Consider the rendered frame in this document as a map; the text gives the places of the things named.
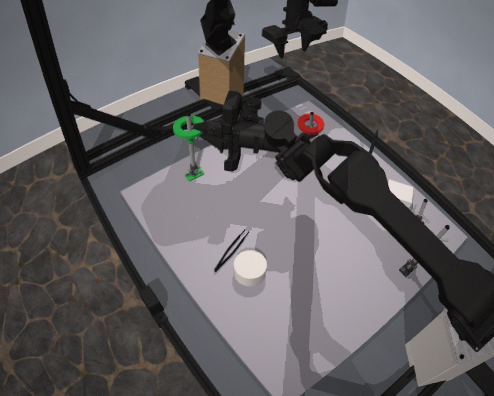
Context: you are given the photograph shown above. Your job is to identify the white rectangular block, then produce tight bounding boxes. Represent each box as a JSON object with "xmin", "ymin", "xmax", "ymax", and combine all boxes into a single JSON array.
[{"xmin": 388, "ymin": 180, "xmax": 413, "ymax": 208}]

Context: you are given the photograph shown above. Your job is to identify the green split ring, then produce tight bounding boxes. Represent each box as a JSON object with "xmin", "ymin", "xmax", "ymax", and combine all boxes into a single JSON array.
[{"xmin": 173, "ymin": 115, "xmax": 204, "ymax": 139}]

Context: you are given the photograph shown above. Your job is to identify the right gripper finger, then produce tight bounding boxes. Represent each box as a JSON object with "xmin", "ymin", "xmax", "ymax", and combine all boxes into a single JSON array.
[
  {"xmin": 199, "ymin": 132, "xmax": 226, "ymax": 154},
  {"xmin": 193, "ymin": 115, "xmax": 224, "ymax": 137}
]

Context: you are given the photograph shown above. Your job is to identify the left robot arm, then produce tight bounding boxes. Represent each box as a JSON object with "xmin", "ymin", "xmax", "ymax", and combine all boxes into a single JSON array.
[{"xmin": 200, "ymin": 0, "xmax": 338, "ymax": 56}]

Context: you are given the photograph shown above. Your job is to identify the grey post with green foot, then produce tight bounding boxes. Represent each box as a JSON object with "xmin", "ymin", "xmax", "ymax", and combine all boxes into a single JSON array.
[{"xmin": 185, "ymin": 113, "xmax": 204, "ymax": 181}]

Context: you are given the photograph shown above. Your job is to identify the grey post with black foot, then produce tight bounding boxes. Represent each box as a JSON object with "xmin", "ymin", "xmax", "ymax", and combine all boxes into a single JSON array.
[{"xmin": 305, "ymin": 112, "xmax": 318, "ymax": 139}]

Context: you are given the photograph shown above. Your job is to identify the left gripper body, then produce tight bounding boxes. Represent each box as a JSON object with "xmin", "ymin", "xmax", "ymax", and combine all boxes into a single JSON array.
[{"xmin": 262, "ymin": 6, "xmax": 311, "ymax": 44}]

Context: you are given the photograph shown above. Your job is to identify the black tweezers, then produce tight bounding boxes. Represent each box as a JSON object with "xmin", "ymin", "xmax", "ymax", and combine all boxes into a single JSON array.
[{"xmin": 214, "ymin": 230, "xmax": 245, "ymax": 272}]

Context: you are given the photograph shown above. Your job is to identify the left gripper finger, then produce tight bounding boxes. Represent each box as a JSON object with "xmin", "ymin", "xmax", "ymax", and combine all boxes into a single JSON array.
[
  {"xmin": 301, "ymin": 34, "xmax": 311, "ymax": 52},
  {"xmin": 273, "ymin": 40, "xmax": 288, "ymax": 58}
]

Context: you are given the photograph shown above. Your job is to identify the grey post with crossbar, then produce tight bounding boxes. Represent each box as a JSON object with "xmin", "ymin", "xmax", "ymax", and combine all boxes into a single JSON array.
[{"xmin": 399, "ymin": 225, "xmax": 450, "ymax": 277}]

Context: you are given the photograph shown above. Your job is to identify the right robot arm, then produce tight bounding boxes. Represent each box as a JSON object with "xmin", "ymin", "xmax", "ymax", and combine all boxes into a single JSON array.
[{"xmin": 240, "ymin": 97, "xmax": 494, "ymax": 352}]

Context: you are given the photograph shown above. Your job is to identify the beige cylinder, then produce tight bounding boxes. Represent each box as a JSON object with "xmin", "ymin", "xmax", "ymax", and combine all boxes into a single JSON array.
[{"xmin": 234, "ymin": 250, "xmax": 267, "ymax": 287}]

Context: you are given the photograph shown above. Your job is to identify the red ring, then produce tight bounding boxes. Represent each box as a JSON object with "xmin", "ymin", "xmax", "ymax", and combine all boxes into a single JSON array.
[{"xmin": 298, "ymin": 114, "xmax": 324, "ymax": 134}]

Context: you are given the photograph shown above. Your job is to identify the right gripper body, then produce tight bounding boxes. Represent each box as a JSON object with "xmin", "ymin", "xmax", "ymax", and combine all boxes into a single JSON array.
[{"xmin": 222, "ymin": 91, "xmax": 265, "ymax": 172}]

